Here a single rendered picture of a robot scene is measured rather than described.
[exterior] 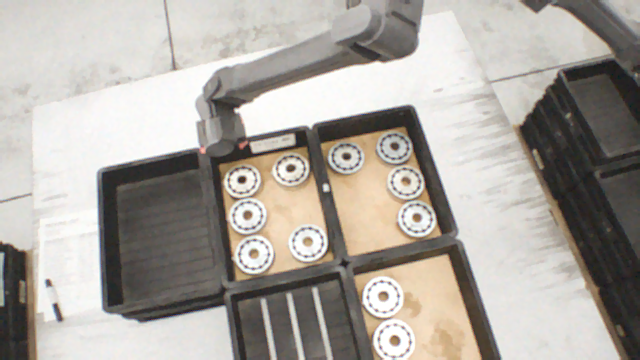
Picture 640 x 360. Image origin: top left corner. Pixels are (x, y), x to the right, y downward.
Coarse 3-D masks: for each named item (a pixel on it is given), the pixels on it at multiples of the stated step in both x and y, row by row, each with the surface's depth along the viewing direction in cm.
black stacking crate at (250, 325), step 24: (264, 288) 112; (288, 288) 118; (336, 288) 120; (240, 312) 118; (288, 312) 118; (312, 312) 118; (336, 312) 118; (240, 336) 112; (264, 336) 116; (288, 336) 116; (312, 336) 116; (336, 336) 116
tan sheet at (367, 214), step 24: (360, 144) 137; (384, 168) 134; (336, 192) 131; (360, 192) 131; (384, 192) 131; (360, 216) 128; (384, 216) 128; (360, 240) 125; (384, 240) 125; (408, 240) 125
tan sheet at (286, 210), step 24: (264, 168) 134; (264, 192) 131; (288, 192) 131; (312, 192) 131; (288, 216) 128; (312, 216) 128; (240, 240) 126; (288, 240) 126; (288, 264) 123; (312, 264) 123
